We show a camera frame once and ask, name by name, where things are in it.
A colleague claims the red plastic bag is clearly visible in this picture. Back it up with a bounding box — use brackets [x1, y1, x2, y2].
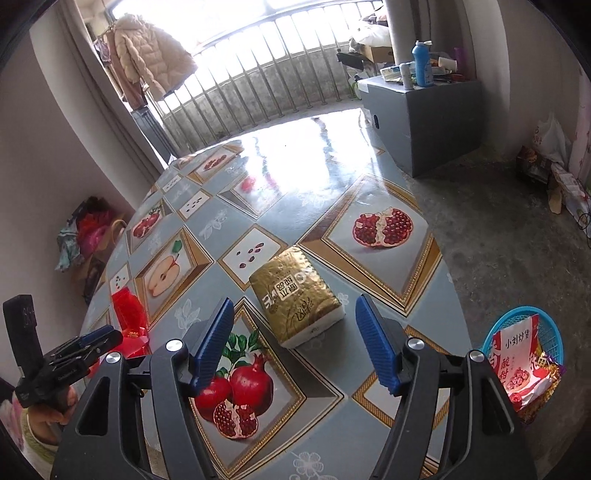
[111, 287, 149, 359]

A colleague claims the red white snack bag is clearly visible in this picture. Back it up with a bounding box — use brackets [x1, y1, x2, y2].
[489, 331, 542, 411]

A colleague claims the purple yellow snack bag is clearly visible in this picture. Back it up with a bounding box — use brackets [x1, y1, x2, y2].
[516, 351, 564, 425]

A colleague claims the person's left hand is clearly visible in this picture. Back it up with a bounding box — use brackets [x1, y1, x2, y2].
[27, 387, 78, 427]

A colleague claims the gold tissue pack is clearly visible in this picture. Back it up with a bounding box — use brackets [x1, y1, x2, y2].
[249, 246, 346, 349]

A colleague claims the colourful bag pile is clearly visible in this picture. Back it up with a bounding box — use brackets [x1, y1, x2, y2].
[55, 196, 126, 305]

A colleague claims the blue plastic waste basket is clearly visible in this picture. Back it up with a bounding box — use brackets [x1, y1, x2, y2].
[480, 306, 565, 365]

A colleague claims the fruit pattern tablecloth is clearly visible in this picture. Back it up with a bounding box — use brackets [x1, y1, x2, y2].
[83, 109, 471, 479]

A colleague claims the grey storage box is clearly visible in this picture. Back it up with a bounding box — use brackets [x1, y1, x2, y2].
[358, 77, 485, 177]

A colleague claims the white plastic bag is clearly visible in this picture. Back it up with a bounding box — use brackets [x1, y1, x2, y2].
[532, 112, 572, 167]

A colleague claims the white spray can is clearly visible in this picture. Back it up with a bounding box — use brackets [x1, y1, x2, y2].
[400, 63, 414, 91]

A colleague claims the cardboard box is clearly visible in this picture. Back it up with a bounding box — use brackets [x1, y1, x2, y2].
[360, 44, 394, 63]

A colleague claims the blue plastic bottle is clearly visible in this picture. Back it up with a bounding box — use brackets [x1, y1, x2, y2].
[412, 40, 434, 87]

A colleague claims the metal balcony railing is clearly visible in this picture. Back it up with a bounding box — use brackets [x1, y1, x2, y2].
[148, 1, 362, 150]

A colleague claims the beige puffer jacket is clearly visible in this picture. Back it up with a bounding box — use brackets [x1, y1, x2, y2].
[112, 14, 197, 101]

